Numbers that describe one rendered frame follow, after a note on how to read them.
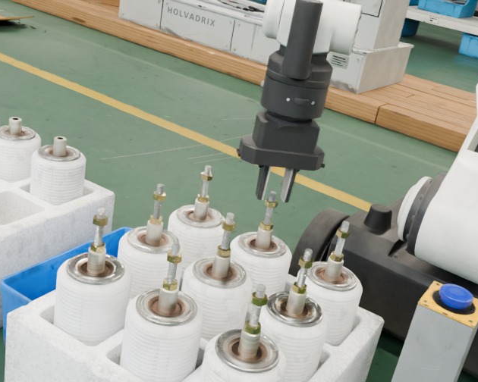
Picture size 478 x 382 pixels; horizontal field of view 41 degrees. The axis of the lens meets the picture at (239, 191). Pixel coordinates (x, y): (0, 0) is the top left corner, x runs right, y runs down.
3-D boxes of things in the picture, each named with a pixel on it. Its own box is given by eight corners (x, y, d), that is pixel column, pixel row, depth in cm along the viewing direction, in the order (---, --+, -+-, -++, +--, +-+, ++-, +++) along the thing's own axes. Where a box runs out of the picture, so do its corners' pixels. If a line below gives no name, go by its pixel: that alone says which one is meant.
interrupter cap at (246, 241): (280, 265, 93) (281, 261, 93) (231, 251, 95) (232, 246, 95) (290, 243, 100) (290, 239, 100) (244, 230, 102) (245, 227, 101)
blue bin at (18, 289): (120, 277, 128) (126, 224, 124) (161, 300, 123) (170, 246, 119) (-7, 342, 104) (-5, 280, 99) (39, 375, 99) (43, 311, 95)
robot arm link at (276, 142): (241, 167, 87) (258, 82, 82) (232, 142, 95) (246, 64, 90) (329, 177, 89) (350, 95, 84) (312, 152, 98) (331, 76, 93)
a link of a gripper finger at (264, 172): (259, 192, 95) (268, 154, 93) (263, 202, 93) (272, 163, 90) (250, 192, 95) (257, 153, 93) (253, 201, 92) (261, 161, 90)
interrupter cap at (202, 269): (180, 271, 87) (180, 267, 87) (215, 255, 93) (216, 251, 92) (222, 296, 83) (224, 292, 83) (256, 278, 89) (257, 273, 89)
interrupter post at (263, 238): (267, 252, 96) (272, 233, 95) (252, 248, 97) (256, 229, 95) (271, 245, 98) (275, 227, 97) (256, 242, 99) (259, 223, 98)
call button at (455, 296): (441, 292, 82) (445, 279, 81) (472, 305, 80) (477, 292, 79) (432, 305, 78) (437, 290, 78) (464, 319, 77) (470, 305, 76)
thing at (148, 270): (168, 364, 96) (185, 261, 89) (104, 358, 95) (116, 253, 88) (170, 326, 105) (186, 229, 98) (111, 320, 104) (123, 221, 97)
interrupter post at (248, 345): (244, 362, 72) (250, 338, 70) (232, 349, 73) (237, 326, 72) (261, 357, 73) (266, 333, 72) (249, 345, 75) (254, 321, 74)
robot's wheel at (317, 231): (322, 276, 143) (344, 195, 135) (342, 285, 141) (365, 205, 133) (277, 310, 127) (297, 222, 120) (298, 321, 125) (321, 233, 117)
